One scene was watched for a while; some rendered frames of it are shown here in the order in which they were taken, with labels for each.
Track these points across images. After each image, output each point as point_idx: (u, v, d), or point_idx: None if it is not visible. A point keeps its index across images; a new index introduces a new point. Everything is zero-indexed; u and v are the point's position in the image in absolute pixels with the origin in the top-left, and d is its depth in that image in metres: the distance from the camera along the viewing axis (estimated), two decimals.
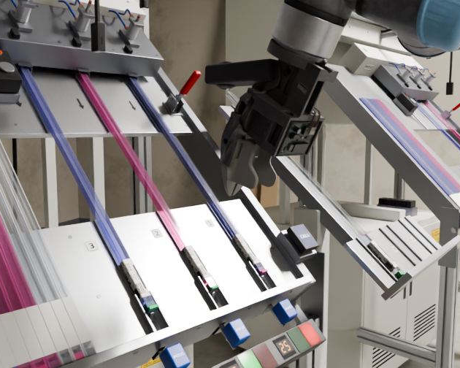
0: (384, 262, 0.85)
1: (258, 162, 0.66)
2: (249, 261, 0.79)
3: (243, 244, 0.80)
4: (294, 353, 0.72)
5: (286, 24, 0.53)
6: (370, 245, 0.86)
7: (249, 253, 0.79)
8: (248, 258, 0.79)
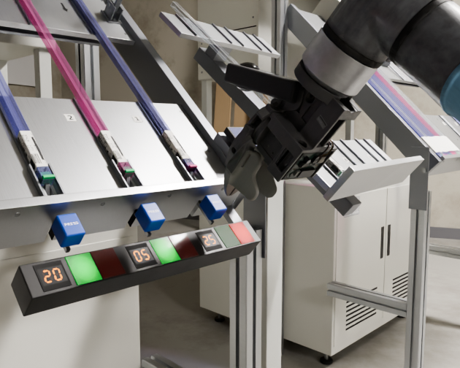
0: (330, 166, 0.78)
1: (261, 167, 0.66)
2: (177, 158, 0.72)
3: (172, 140, 0.73)
4: (220, 247, 0.65)
5: (320, 55, 0.50)
6: None
7: (177, 149, 0.72)
8: (177, 153, 0.72)
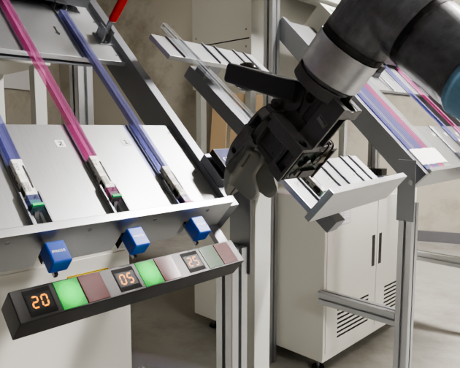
0: (312, 186, 0.81)
1: (261, 167, 0.66)
2: (175, 193, 0.73)
3: (170, 176, 0.74)
4: (203, 268, 0.68)
5: (320, 55, 0.50)
6: None
7: (175, 185, 0.74)
8: (174, 189, 0.73)
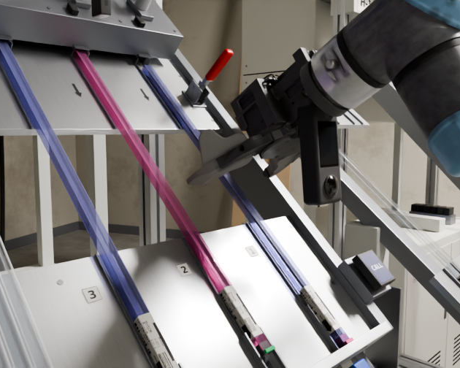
0: None
1: (217, 160, 0.57)
2: (326, 326, 0.56)
3: (316, 301, 0.57)
4: None
5: None
6: None
7: (326, 315, 0.56)
8: (325, 320, 0.56)
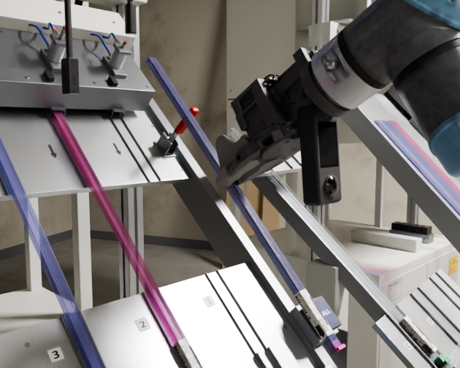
0: (420, 345, 0.70)
1: (226, 167, 0.61)
2: (318, 331, 0.57)
3: (311, 306, 0.58)
4: None
5: None
6: (403, 323, 0.71)
7: (319, 320, 0.57)
8: (318, 326, 0.57)
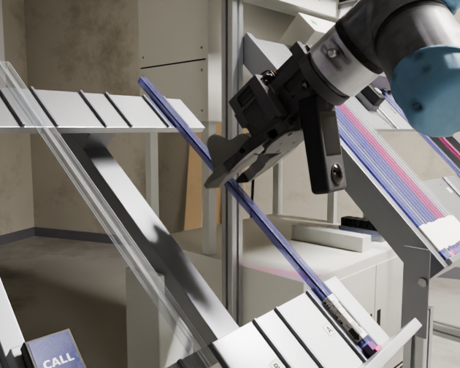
0: None
1: (224, 164, 0.60)
2: (353, 335, 0.56)
3: (341, 310, 0.57)
4: None
5: None
6: None
7: (352, 323, 0.56)
8: (351, 329, 0.56)
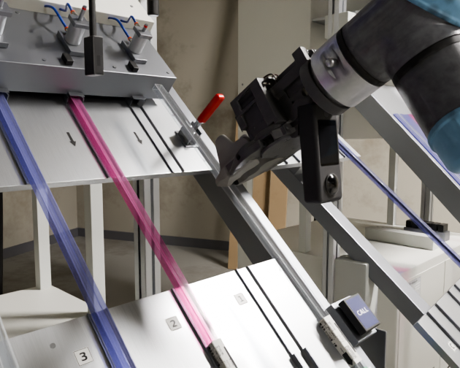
0: (341, 353, 0.55)
1: (226, 167, 0.61)
2: None
3: None
4: None
5: None
6: (322, 324, 0.56)
7: None
8: None
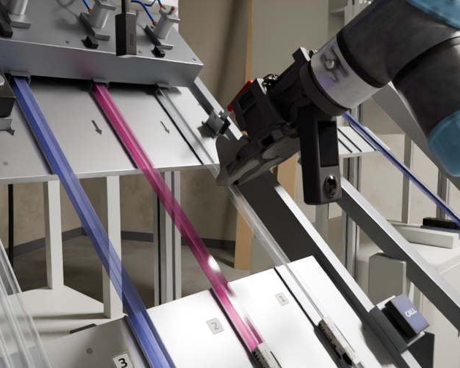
0: (340, 353, 0.55)
1: (226, 167, 0.61)
2: None
3: None
4: None
5: None
6: (322, 324, 0.56)
7: None
8: None
